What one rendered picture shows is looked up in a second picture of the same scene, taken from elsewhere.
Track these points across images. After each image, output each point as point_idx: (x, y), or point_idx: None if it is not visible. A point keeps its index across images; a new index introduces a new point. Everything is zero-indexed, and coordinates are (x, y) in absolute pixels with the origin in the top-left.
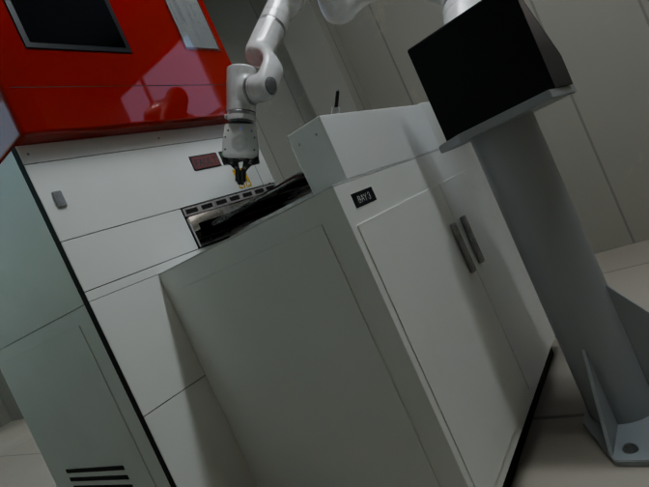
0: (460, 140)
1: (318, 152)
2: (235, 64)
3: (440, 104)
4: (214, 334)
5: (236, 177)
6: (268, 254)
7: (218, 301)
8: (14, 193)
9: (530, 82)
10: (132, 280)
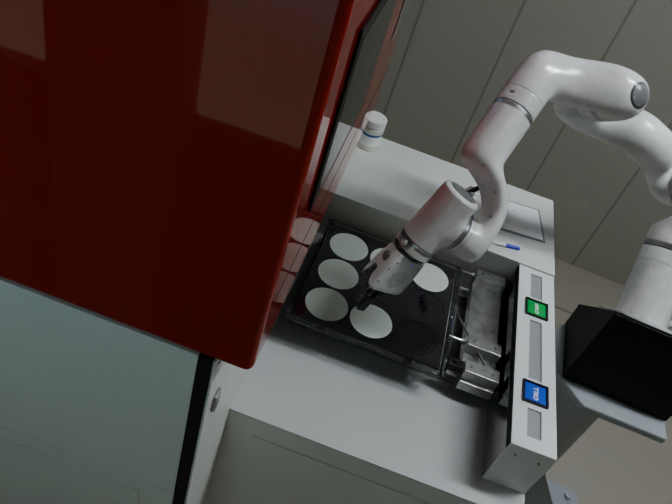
0: (580, 408)
1: (524, 469)
2: (468, 205)
3: (589, 359)
4: (264, 479)
5: (360, 301)
6: (405, 498)
7: (300, 473)
8: (144, 372)
9: (657, 407)
10: (215, 437)
